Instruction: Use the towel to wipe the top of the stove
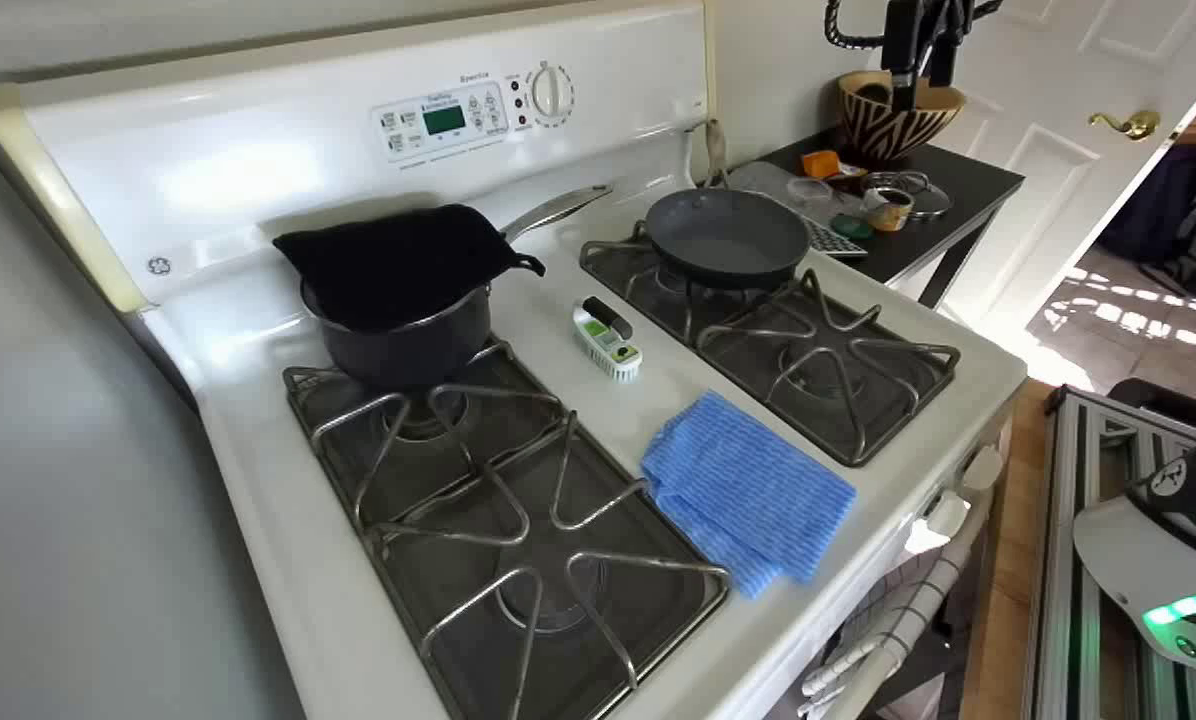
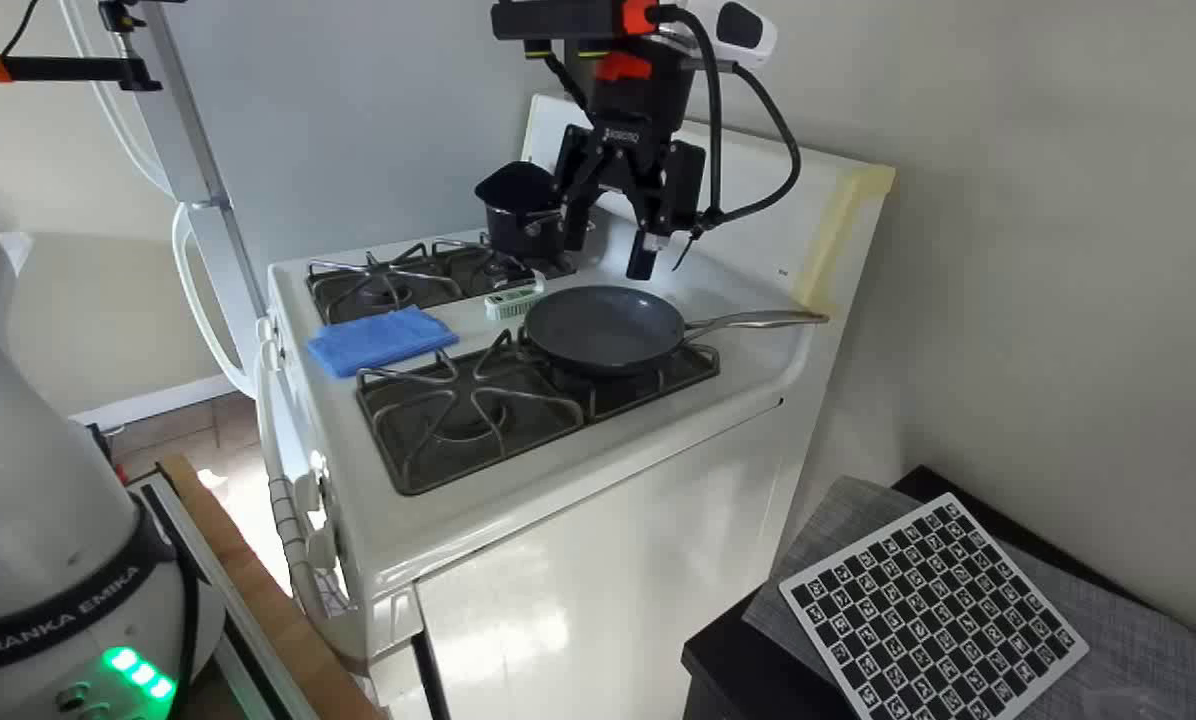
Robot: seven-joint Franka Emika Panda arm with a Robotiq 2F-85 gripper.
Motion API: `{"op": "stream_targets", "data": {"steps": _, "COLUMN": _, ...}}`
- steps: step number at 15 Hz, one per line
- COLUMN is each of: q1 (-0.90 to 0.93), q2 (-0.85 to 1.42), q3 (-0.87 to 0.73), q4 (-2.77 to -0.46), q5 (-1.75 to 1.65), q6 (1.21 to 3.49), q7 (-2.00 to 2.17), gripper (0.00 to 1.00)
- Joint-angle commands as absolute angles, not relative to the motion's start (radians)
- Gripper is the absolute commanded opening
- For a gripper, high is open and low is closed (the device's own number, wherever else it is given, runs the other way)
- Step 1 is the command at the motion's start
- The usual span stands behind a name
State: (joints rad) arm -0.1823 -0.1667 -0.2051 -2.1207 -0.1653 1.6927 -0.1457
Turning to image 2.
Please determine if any black side table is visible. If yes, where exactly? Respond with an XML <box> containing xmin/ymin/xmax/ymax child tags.
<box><xmin>679</xmin><ymin>460</ymin><xmax>1196</xmax><ymax>720</ymax></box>

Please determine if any white refrigerator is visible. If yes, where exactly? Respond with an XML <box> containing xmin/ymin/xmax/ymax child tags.
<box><xmin>53</xmin><ymin>0</ymin><xmax>579</xmax><ymax>406</ymax></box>

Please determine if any dark frying pan, metal handle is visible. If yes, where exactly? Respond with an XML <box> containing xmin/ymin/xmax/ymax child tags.
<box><xmin>521</xmin><ymin>282</ymin><xmax>826</xmax><ymax>382</ymax></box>

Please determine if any grey checked dish towel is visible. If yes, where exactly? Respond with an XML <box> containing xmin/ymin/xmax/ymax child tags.
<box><xmin>268</xmin><ymin>463</ymin><xmax>361</xmax><ymax>646</ymax></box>

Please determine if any black robot cable conduit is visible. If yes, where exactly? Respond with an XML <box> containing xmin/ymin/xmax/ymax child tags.
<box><xmin>647</xmin><ymin>0</ymin><xmax>806</xmax><ymax>276</ymax></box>

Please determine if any black stove grate under pan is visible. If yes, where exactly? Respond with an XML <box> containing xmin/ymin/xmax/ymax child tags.
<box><xmin>350</xmin><ymin>325</ymin><xmax>727</xmax><ymax>502</ymax></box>

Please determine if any dark metal saucepan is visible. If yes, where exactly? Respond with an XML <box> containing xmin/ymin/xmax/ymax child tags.
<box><xmin>476</xmin><ymin>195</ymin><xmax>612</xmax><ymax>272</ymax></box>

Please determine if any black stove grate under pot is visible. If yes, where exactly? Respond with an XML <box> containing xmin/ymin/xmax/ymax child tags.
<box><xmin>305</xmin><ymin>234</ymin><xmax>558</xmax><ymax>332</ymax></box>

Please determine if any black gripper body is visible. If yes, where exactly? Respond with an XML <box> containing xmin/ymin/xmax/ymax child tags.
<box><xmin>579</xmin><ymin>45</ymin><xmax>694</xmax><ymax>186</ymax></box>

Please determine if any black cloth over saucepan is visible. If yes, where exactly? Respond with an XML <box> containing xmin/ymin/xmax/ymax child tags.
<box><xmin>472</xmin><ymin>157</ymin><xmax>571</xmax><ymax>215</ymax></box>

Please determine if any white gas stove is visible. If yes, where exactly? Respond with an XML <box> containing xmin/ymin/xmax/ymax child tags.
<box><xmin>254</xmin><ymin>88</ymin><xmax>899</xmax><ymax>720</ymax></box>

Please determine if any blue striped cleaning towel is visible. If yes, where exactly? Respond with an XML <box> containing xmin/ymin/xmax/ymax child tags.
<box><xmin>305</xmin><ymin>306</ymin><xmax>463</xmax><ymax>382</ymax></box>

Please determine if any black-white calibration checkerboard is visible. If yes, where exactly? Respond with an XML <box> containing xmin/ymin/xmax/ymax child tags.
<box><xmin>774</xmin><ymin>491</ymin><xmax>1093</xmax><ymax>720</ymax></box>

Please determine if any aluminium robot stand frame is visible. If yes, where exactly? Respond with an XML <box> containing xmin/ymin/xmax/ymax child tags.
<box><xmin>128</xmin><ymin>474</ymin><xmax>293</xmax><ymax>720</ymax></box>

